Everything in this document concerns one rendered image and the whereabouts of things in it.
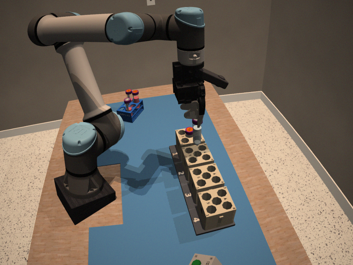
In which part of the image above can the dark blue tube rack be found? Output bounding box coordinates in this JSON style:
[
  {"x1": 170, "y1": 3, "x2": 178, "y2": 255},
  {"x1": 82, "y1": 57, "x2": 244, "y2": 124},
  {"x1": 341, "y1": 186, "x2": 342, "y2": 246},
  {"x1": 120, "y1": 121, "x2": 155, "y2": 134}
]
[{"x1": 117, "y1": 99, "x2": 144, "y2": 123}]

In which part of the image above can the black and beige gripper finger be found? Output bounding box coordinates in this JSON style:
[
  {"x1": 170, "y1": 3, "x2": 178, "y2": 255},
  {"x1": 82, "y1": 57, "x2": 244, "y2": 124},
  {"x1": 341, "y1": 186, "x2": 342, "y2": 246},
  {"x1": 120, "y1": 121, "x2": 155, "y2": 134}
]
[
  {"x1": 184, "y1": 90, "x2": 205, "y2": 128},
  {"x1": 180, "y1": 103, "x2": 191, "y2": 110}
]

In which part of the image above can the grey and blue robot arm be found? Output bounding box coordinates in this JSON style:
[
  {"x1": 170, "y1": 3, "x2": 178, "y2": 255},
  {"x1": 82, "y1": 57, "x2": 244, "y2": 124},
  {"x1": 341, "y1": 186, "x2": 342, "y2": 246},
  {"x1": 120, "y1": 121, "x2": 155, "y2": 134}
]
[{"x1": 27, "y1": 7, "x2": 205, "y2": 199}]

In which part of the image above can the clear graduated tube with yellow liquid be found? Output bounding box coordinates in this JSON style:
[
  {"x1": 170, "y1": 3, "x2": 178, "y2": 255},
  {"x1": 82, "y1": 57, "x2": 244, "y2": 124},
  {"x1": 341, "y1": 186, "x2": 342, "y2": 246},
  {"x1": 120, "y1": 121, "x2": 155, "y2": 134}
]
[{"x1": 185, "y1": 127, "x2": 193, "y2": 138}]

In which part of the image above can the blue bench mat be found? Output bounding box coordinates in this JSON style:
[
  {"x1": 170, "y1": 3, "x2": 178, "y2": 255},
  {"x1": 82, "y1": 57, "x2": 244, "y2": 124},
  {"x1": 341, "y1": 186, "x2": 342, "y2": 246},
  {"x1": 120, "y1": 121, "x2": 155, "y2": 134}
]
[{"x1": 88, "y1": 94, "x2": 277, "y2": 265}]

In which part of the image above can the tan bucket adapter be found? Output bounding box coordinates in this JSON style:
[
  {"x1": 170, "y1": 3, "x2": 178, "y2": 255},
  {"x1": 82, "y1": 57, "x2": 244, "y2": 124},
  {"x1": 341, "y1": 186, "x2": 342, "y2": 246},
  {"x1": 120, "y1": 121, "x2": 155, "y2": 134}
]
[
  {"x1": 182, "y1": 143, "x2": 214, "y2": 181},
  {"x1": 189, "y1": 163, "x2": 225, "y2": 204},
  {"x1": 175, "y1": 128, "x2": 205, "y2": 161},
  {"x1": 197, "y1": 186, "x2": 236, "y2": 230}
]

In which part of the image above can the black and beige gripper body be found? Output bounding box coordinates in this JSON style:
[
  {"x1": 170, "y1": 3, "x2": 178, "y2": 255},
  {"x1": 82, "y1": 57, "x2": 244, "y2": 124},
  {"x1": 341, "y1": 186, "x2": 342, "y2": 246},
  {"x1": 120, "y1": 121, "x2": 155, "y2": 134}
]
[{"x1": 172, "y1": 61, "x2": 205, "y2": 104}]

